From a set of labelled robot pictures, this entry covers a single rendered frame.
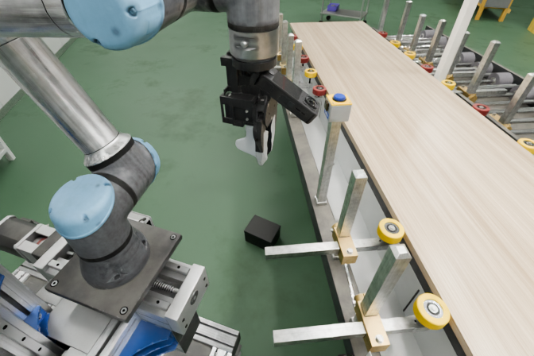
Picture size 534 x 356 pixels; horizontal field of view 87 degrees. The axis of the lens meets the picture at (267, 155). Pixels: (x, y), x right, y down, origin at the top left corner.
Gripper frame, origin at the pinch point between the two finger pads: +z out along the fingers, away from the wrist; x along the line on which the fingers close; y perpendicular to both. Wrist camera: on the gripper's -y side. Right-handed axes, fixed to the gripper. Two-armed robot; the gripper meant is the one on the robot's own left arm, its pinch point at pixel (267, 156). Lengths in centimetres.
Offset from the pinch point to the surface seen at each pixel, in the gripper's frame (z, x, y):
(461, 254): 41, -21, -55
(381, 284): 30.4, 2.5, -29.4
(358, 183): 21.2, -20.6, -20.7
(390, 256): 20.1, 1.2, -28.8
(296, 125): 62, -103, 15
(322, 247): 48, -15, -15
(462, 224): 41, -33, -57
